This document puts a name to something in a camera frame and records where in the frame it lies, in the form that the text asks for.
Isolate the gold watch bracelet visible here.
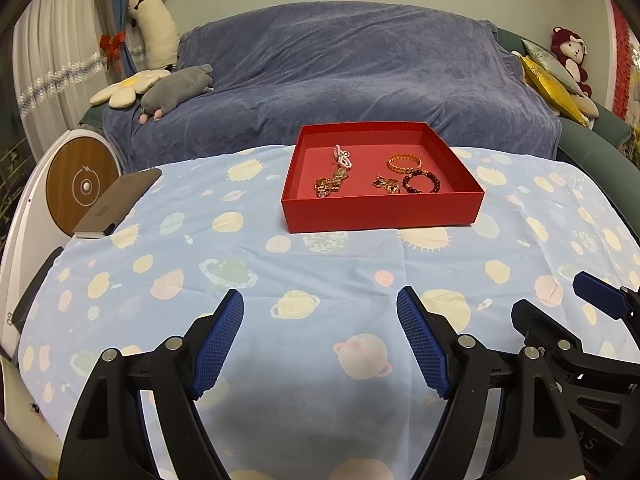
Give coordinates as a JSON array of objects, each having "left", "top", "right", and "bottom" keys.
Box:
[{"left": 313, "top": 167, "right": 351, "bottom": 198}]

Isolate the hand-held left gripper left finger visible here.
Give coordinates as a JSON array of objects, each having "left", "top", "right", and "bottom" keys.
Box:
[{"left": 59, "top": 288, "right": 246, "bottom": 480}]

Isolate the green sofa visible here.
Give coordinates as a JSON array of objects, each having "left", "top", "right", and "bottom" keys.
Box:
[{"left": 77, "top": 27, "right": 640, "bottom": 191}]

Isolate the white curtain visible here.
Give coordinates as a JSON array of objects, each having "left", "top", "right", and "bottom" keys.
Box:
[{"left": 12, "top": 0, "right": 126, "bottom": 161}]

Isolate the red jewelry box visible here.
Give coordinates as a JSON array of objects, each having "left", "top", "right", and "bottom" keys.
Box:
[{"left": 280, "top": 121, "right": 485, "bottom": 234}]

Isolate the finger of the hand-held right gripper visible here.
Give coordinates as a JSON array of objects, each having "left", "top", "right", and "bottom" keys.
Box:
[
  {"left": 572, "top": 271, "right": 640, "bottom": 321},
  {"left": 510, "top": 298, "right": 640, "bottom": 376}
]

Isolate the white plush toy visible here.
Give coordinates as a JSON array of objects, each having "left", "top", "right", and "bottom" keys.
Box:
[{"left": 126, "top": 0, "right": 181, "bottom": 71}]

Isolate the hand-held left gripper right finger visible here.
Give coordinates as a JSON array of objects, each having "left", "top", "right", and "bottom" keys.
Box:
[{"left": 396, "top": 286, "right": 591, "bottom": 480}]

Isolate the blue sofa blanket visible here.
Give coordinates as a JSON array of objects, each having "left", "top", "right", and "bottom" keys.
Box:
[{"left": 102, "top": 2, "right": 563, "bottom": 173}]

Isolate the red monkey plush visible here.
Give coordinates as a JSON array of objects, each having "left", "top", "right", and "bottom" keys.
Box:
[{"left": 550, "top": 26, "right": 593, "bottom": 98}]

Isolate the flower shaped cushion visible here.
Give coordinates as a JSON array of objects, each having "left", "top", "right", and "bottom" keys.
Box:
[{"left": 90, "top": 69, "right": 173, "bottom": 110}]

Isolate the gold chain black clover necklace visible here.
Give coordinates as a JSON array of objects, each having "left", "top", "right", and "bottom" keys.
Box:
[{"left": 371, "top": 174, "right": 401, "bottom": 196}]

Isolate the silver green cushion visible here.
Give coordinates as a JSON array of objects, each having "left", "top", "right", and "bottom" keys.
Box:
[{"left": 522, "top": 37, "right": 586, "bottom": 96}]

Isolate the red wall hanging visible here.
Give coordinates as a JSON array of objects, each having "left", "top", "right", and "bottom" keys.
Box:
[{"left": 612, "top": 0, "right": 640, "bottom": 121}]

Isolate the red bow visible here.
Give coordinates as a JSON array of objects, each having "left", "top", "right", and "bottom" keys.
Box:
[{"left": 99, "top": 31, "right": 127, "bottom": 56}]

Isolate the gold bangle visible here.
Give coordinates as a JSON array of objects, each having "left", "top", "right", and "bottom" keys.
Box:
[{"left": 387, "top": 154, "right": 422, "bottom": 173}]

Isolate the planet print blue tablecloth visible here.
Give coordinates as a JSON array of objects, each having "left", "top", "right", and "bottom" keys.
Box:
[{"left": 17, "top": 144, "right": 640, "bottom": 480}]

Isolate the grey smartphone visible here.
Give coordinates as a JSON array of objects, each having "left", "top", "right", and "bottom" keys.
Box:
[{"left": 73, "top": 168, "right": 163, "bottom": 240}]

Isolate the yellow cushion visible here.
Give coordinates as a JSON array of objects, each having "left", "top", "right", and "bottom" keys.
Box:
[{"left": 519, "top": 54, "right": 590, "bottom": 128}]

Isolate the dark bead bracelet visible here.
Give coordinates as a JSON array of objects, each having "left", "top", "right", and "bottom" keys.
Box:
[{"left": 402, "top": 170, "right": 443, "bottom": 195}]

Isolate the pink pearl bracelet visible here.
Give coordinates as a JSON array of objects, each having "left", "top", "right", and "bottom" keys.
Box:
[{"left": 331, "top": 144, "right": 357, "bottom": 170}]

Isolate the grey plush toy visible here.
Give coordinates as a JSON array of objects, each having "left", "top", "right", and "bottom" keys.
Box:
[{"left": 139, "top": 64, "right": 216, "bottom": 125}]

